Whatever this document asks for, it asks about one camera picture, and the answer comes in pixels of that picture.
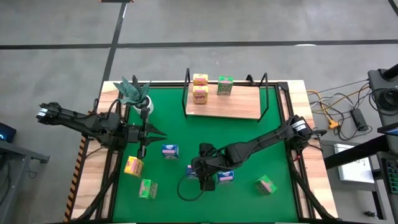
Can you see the green table mat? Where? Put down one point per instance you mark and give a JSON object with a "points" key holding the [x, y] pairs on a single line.
{"points": [[202, 208]]}

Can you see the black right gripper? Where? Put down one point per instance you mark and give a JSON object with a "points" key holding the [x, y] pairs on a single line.
{"points": [[210, 166]]}

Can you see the potted snake plant white pot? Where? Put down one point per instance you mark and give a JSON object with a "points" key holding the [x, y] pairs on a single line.
{"points": [[132, 91]]}

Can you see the yellow Corn Pops cereal box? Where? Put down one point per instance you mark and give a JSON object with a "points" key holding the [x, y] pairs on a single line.
{"points": [[134, 166], [200, 79], [200, 95]]}

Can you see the computer monitor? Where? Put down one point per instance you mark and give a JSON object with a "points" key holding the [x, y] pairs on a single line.
{"points": [[388, 129]]}

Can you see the black desk beam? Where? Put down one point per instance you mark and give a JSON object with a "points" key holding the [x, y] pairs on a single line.
{"points": [[357, 152]]}

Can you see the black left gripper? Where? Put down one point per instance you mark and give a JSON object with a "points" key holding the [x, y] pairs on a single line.
{"points": [[133, 134]]}

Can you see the grey computer desk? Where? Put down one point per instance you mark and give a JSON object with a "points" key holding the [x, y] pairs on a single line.
{"points": [[354, 187]]}

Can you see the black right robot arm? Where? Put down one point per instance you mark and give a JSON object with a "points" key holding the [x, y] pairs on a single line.
{"points": [[258, 143]]}

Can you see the wooden shelf black metal frame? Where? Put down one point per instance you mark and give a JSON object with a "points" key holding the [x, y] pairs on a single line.
{"points": [[236, 105]]}

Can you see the green Apple Jacks cereal box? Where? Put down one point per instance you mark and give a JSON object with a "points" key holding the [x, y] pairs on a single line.
{"points": [[225, 85], [148, 188], [265, 185]]}

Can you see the black power brick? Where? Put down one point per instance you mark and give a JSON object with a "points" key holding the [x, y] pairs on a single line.
{"points": [[359, 119]]}

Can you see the orange black hazard tape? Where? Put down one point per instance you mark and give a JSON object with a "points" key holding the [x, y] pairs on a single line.
{"points": [[74, 183]]}

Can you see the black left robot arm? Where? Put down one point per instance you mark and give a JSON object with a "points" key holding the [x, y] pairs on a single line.
{"points": [[81, 123]]}

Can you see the grey metal stand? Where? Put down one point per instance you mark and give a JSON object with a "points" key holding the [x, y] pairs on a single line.
{"points": [[18, 151]]}

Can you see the white paper sheet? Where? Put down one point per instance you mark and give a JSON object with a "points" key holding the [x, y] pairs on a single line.
{"points": [[354, 171]]}

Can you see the blue Frosted Flakes cereal box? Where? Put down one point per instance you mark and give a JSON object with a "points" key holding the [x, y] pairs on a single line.
{"points": [[188, 171], [170, 151], [227, 176]]}

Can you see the dark screen device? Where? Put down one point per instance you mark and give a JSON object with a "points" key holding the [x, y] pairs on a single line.
{"points": [[6, 130]]}

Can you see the backlit computer keyboard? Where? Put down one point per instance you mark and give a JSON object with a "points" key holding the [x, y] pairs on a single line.
{"points": [[392, 174]]}

